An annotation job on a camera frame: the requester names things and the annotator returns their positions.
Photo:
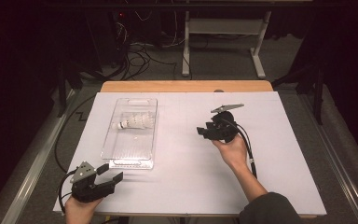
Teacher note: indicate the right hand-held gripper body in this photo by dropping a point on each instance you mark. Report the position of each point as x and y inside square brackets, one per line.
[227, 132]

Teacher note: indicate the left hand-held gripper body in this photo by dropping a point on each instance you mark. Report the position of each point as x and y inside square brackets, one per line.
[87, 192]

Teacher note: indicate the clear plastic tray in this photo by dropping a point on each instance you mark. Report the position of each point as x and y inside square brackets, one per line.
[127, 149]

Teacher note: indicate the person's left hand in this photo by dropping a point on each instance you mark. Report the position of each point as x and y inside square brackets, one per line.
[79, 213]

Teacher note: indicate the person's right hand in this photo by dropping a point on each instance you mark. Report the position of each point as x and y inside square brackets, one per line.
[236, 154]

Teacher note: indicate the white table cover board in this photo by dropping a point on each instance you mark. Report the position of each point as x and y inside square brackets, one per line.
[183, 186]

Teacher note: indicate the wooden table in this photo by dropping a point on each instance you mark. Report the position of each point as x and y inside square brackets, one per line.
[167, 86]

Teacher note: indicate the black metal stand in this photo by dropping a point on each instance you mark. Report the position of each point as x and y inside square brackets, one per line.
[61, 93]
[318, 99]

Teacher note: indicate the dark equipment box red light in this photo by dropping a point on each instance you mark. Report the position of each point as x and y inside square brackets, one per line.
[119, 37]

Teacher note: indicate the aluminium floor rail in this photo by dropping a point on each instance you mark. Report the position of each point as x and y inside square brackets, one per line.
[338, 165]
[34, 168]

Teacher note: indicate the white metal desk frame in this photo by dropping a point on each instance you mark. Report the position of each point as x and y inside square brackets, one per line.
[223, 26]

